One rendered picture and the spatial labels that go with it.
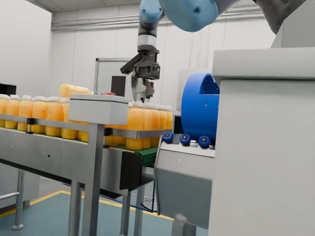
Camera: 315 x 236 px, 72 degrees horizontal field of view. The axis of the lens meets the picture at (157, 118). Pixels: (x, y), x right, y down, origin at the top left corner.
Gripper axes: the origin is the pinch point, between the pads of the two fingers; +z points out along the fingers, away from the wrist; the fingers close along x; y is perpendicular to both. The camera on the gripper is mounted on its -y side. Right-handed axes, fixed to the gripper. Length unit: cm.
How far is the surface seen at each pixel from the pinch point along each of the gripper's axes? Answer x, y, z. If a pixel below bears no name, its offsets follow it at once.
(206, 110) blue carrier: 1.9, 27.6, 2.8
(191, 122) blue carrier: 3.4, 21.9, 7.7
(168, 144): 5.0, 12.4, 17.3
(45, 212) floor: 66, -142, 109
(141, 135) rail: -2.7, 4.4, 13.9
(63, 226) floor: 59, -106, 110
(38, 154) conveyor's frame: -7, -51, 29
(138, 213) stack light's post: 50, -26, 72
